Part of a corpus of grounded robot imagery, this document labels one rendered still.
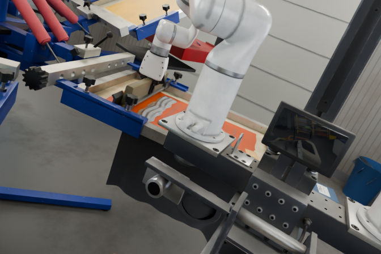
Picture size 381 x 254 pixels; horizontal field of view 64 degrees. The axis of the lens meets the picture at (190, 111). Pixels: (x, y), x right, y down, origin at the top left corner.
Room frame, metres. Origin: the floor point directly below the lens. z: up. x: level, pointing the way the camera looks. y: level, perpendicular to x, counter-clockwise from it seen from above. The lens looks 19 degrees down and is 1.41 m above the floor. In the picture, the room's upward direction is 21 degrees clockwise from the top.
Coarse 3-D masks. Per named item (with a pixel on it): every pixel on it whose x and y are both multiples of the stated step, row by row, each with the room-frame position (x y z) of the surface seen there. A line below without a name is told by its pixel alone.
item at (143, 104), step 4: (112, 100) 1.10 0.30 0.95; (140, 104) 1.17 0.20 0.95; (144, 104) 1.19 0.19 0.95; (136, 108) 1.12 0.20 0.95; (140, 108) 1.13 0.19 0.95; (136, 112) 1.08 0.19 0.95; (164, 112) 1.19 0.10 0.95; (156, 116) 1.12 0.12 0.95; (160, 116) 1.13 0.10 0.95; (156, 120) 1.08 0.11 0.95; (156, 124) 1.04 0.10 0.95; (164, 128) 1.04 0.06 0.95; (240, 148) 1.13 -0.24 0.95; (244, 148) 1.15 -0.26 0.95; (248, 148) 1.16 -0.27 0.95; (244, 152) 1.11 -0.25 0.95
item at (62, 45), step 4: (56, 44) 1.25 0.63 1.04; (60, 44) 1.27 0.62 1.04; (64, 44) 1.29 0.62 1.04; (56, 48) 1.25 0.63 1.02; (60, 48) 1.25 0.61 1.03; (64, 48) 1.25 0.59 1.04; (68, 48) 1.25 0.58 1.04; (72, 48) 1.28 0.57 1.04; (56, 52) 1.25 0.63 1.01; (60, 52) 1.25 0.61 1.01; (64, 52) 1.25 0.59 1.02; (68, 52) 1.24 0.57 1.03; (60, 56) 1.25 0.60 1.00; (64, 56) 1.25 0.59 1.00; (76, 56) 1.24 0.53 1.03; (76, 60) 1.24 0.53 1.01
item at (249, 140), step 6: (156, 96) 1.34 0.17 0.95; (168, 96) 1.41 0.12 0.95; (150, 102) 1.24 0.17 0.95; (180, 102) 1.39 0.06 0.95; (168, 108) 1.25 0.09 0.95; (234, 126) 1.35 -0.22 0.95; (240, 132) 1.31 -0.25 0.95; (246, 132) 1.34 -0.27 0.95; (246, 138) 1.26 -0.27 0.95; (252, 138) 1.29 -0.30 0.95; (240, 144) 1.17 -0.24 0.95; (246, 144) 1.19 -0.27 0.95; (252, 144) 1.22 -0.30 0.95
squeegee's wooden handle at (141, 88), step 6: (144, 78) 1.19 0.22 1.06; (150, 78) 1.22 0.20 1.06; (132, 84) 1.06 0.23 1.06; (138, 84) 1.08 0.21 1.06; (144, 84) 1.13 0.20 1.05; (150, 84) 1.21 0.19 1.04; (162, 84) 1.39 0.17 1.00; (126, 90) 1.03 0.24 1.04; (132, 90) 1.03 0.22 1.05; (138, 90) 1.09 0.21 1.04; (144, 90) 1.15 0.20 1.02; (138, 96) 1.11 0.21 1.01
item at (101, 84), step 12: (120, 72) 1.38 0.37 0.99; (132, 72) 1.45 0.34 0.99; (84, 84) 1.06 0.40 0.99; (96, 84) 1.11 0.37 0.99; (108, 84) 1.21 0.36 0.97; (180, 96) 1.47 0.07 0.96; (240, 120) 1.43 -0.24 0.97; (252, 120) 1.44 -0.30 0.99; (144, 132) 0.92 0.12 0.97; (156, 132) 0.92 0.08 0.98; (264, 132) 1.41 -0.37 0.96
